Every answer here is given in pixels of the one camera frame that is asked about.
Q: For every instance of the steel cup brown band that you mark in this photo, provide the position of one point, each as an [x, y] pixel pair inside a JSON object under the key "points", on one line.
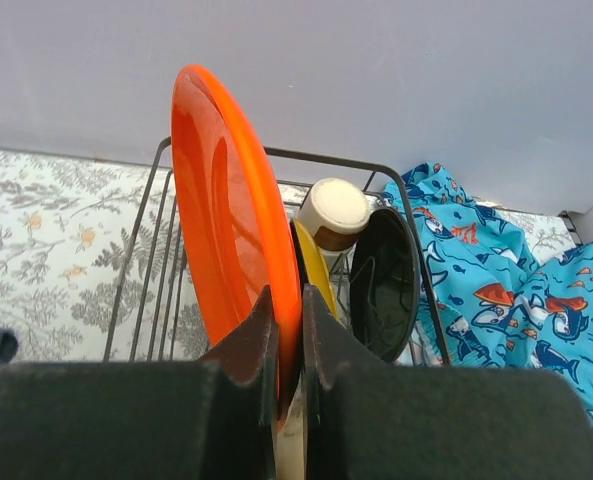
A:
{"points": [[334, 212]]}

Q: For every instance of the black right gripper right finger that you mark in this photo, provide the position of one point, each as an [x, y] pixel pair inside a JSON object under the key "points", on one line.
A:
{"points": [[370, 420]]}

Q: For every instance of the orange plastic plate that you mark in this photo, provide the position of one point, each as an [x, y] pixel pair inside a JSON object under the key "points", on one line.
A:
{"points": [[223, 180]]}

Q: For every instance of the blue fish print cloth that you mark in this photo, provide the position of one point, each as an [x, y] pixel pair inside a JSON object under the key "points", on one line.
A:
{"points": [[497, 304]]}

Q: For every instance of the black wire dish rack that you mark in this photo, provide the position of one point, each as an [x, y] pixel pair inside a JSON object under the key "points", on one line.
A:
{"points": [[275, 253]]}

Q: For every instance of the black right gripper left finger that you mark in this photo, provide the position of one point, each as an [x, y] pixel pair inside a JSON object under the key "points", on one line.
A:
{"points": [[211, 418]]}

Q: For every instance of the black bowl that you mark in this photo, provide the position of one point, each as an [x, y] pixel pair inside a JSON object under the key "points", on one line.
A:
{"points": [[384, 285]]}

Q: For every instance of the floral patterned table mat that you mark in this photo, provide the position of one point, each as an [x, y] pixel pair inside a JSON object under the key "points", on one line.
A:
{"points": [[64, 227]]}

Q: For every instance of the yellow patterned plate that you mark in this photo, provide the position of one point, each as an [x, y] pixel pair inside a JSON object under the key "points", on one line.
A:
{"points": [[315, 270]]}

